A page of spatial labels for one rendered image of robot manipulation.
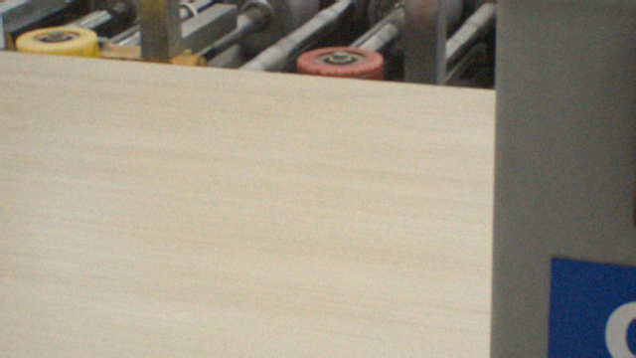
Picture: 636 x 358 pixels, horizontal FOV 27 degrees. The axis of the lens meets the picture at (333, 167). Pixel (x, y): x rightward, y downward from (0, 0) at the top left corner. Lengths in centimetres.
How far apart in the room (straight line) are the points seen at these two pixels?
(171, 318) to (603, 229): 62
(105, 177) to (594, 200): 84
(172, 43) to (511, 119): 131
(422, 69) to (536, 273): 120
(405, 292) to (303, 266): 7
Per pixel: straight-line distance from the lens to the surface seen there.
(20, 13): 177
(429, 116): 111
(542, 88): 17
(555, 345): 19
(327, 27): 178
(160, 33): 148
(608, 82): 17
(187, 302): 80
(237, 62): 188
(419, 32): 137
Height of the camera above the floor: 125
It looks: 21 degrees down
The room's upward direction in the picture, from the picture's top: 1 degrees counter-clockwise
